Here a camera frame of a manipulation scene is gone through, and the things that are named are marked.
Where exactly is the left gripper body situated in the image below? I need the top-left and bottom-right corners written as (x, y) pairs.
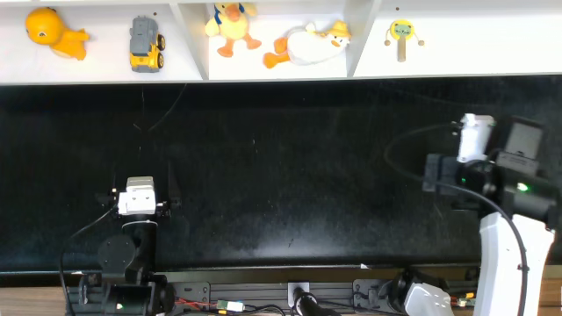
top-left (95, 192), bottom-right (182, 219)

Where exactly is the grey and yellow toy truck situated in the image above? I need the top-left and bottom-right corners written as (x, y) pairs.
top-left (128, 15), bottom-right (167, 74)

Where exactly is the orange toy dinosaur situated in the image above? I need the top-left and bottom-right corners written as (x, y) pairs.
top-left (25, 6), bottom-right (91, 61)

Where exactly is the yellow rattle drum toy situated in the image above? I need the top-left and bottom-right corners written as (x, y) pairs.
top-left (384, 19), bottom-right (426, 63)

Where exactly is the yellow plush duck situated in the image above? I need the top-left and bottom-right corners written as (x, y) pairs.
top-left (204, 2), bottom-right (263, 59)

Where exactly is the white plush goose with hat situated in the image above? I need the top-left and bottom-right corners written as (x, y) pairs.
top-left (262, 19), bottom-right (352, 70)

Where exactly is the white shelf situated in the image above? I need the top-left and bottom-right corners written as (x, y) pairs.
top-left (0, 0), bottom-right (562, 86)

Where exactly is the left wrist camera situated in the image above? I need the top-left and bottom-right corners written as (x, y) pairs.
top-left (117, 176), bottom-right (157, 216)

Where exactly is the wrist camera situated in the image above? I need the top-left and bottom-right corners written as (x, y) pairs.
top-left (117, 176), bottom-right (157, 216)
top-left (456, 112), bottom-right (496, 164)

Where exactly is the black cable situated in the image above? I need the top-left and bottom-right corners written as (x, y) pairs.
top-left (383, 122), bottom-right (530, 316)
top-left (59, 204), bottom-right (119, 316)

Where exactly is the mounting rail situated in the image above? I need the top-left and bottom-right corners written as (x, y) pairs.
top-left (169, 265), bottom-right (482, 316)

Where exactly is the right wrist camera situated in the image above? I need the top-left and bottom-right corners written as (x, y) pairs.
top-left (456, 112), bottom-right (496, 164)

